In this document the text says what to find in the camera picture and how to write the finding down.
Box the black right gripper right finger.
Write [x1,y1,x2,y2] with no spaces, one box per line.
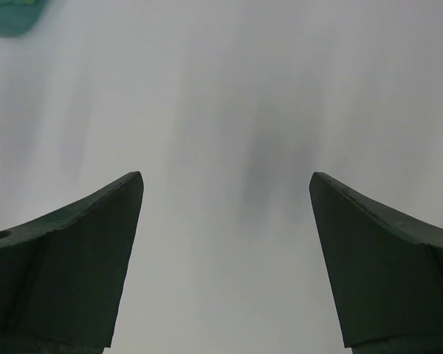
[309,172,443,353]

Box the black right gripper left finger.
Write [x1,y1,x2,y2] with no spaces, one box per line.
[0,172,144,353]

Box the teal plastic bin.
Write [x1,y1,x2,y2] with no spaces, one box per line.
[0,0,49,38]

